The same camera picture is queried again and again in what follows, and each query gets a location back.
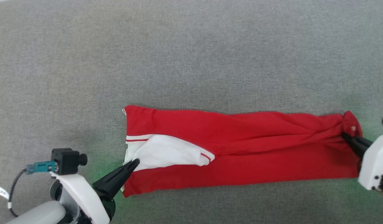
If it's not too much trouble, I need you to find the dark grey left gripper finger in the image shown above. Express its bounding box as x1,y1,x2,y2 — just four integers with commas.
92,158,141,200

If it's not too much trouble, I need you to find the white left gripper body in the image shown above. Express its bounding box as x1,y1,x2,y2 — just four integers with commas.
51,173,116,224

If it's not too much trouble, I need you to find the thin black camera cable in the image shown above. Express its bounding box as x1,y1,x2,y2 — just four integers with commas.
8,169,27,218

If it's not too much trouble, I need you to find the red and white garment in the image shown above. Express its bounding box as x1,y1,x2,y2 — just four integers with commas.
121,105,363,198

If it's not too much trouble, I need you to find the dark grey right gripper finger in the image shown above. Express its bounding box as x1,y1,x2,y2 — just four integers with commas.
341,133,373,150
350,142,368,159

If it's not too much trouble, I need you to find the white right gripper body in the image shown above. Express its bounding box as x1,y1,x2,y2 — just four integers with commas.
358,134,383,191

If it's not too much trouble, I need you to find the teal cable connector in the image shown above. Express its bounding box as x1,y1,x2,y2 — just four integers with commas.
26,161,57,174

